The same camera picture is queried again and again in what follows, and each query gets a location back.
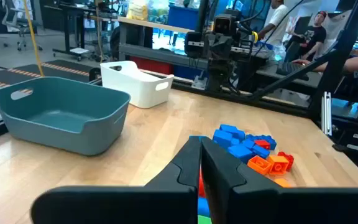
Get white plastic bin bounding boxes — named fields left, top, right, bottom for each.
left=99, top=60, right=175, bottom=110

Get black desk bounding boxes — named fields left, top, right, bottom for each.
left=39, top=0, right=90, bottom=62

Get large blue building block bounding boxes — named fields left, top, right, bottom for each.
left=212, top=124, right=247, bottom=149

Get small blue building block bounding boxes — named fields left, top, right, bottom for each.
left=246, top=134, right=278, bottom=151
left=252, top=144, right=271, bottom=159

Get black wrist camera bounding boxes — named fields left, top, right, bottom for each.
left=213, top=14, right=238, bottom=35

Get grey office chair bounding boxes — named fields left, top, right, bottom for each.
left=1, top=0, right=43, bottom=52

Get small orange building block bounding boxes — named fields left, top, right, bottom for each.
left=247, top=155, right=272, bottom=175
left=266, top=154, right=290, bottom=176
left=273, top=177, right=291, bottom=188

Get black keyboard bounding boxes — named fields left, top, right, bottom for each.
left=275, top=62, right=310, bottom=77

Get person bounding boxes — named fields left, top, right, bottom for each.
left=286, top=11, right=328, bottom=63
left=292, top=37, right=358, bottom=74
left=257, top=0, right=291, bottom=47

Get silver arm base bracket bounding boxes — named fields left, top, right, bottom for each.
left=191, top=75, right=209, bottom=91

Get yellow cable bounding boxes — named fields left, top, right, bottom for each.
left=22, top=0, right=45, bottom=78

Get silver aluminium rails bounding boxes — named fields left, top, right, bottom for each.
left=321, top=91, right=333, bottom=136

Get black orange-striped floor mat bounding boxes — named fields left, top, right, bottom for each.
left=0, top=58, right=102, bottom=94

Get yellow bag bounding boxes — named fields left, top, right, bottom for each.
left=126, top=0, right=149, bottom=21

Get blue storage bin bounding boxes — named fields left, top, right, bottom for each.
left=167, top=4, right=200, bottom=30

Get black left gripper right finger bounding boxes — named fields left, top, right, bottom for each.
left=201, top=138, right=358, bottom=224

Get medium red building block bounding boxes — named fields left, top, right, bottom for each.
left=198, top=170, right=206, bottom=198

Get red box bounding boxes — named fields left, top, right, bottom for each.
left=129, top=55, right=173, bottom=75

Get wooden top workbench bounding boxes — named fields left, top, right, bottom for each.
left=116, top=16, right=323, bottom=94

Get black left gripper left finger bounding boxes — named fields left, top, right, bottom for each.
left=30, top=136, right=202, bottom=224

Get teal plastic bin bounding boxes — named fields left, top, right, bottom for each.
left=0, top=77, right=132, bottom=156

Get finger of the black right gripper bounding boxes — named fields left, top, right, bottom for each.
left=218, top=39, right=234, bottom=62
left=204, top=39, right=219, bottom=62

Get small red building block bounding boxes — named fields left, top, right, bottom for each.
left=277, top=151, right=295, bottom=171
left=254, top=139, right=271, bottom=150

